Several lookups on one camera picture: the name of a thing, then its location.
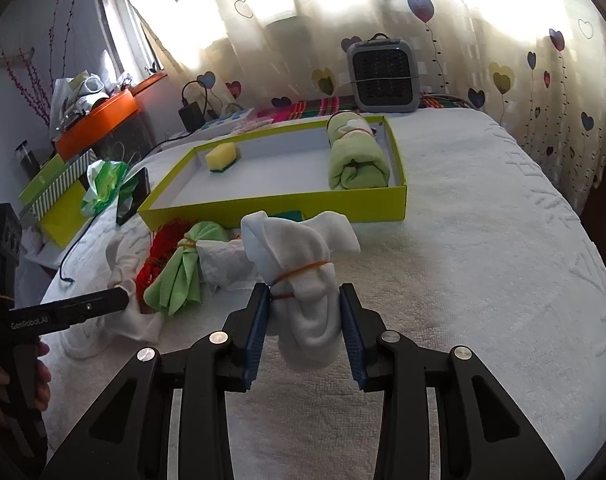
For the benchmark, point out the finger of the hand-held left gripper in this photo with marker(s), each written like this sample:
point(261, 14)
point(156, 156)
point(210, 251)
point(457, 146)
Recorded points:
point(95, 305)

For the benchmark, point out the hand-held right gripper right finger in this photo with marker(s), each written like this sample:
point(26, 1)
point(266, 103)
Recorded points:
point(354, 345)

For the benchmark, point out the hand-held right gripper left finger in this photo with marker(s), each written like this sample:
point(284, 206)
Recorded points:
point(257, 340)

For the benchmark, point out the white knotted cloth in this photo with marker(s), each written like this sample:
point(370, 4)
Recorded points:
point(133, 320)

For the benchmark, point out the white towel bundle with band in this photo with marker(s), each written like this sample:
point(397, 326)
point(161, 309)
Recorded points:
point(308, 320)

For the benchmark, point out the red yarn bundle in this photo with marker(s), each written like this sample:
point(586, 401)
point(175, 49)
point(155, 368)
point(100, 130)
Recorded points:
point(158, 250)

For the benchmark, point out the white crinkled plastic bundle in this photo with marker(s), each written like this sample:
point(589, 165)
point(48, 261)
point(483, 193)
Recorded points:
point(223, 262)

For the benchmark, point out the green cloth bundle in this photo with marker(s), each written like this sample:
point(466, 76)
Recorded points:
point(180, 280)

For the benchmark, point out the green and yellow sponge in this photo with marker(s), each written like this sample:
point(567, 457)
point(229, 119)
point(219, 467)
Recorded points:
point(289, 214)

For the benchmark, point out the yellow-green cardboard box tray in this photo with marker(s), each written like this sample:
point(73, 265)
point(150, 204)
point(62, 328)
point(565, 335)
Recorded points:
point(283, 160)

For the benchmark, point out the yellow-green flat box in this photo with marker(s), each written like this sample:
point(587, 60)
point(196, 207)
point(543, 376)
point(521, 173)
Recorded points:
point(63, 217)

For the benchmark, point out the green striped box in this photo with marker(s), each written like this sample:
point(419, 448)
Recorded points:
point(58, 180)

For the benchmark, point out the dark jar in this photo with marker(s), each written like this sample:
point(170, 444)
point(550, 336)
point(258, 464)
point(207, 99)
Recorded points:
point(27, 160)

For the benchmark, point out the black phone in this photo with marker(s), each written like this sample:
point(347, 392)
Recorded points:
point(135, 195)

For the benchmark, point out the green plastic bag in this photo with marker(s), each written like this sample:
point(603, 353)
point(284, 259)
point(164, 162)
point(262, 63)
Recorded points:
point(103, 182)

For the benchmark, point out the orange box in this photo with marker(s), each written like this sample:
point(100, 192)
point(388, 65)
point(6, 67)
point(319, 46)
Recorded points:
point(98, 122)

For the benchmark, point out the dark glass tank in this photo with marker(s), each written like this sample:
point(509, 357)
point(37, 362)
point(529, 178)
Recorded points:
point(125, 137)

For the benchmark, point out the pink dried branches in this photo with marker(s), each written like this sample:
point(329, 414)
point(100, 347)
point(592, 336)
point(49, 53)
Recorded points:
point(20, 82)

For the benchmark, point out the rolled green towel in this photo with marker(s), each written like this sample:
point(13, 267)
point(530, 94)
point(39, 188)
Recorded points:
point(358, 165)

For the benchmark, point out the pile of white bags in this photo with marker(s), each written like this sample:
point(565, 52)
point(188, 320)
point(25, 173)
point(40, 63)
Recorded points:
point(88, 90)

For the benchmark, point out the black charger adapter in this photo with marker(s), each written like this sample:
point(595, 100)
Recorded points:
point(190, 114)

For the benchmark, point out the clear plastic packet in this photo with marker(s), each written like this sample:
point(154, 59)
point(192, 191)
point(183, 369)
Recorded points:
point(253, 124)

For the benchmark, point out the white power strip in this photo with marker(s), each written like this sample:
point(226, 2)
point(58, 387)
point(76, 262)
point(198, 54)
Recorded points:
point(223, 122)

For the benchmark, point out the plaid blanket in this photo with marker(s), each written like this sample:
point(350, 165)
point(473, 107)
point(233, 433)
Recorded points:
point(313, 108)

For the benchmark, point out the grey portable heater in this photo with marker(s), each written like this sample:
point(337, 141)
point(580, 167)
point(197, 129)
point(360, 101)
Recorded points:
point(383, 75)

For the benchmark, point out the heart-print curtain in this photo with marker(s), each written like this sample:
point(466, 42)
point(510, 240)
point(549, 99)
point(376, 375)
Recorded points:
point(283, 35)

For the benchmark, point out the window frame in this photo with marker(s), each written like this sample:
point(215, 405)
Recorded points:
point(123, 30)

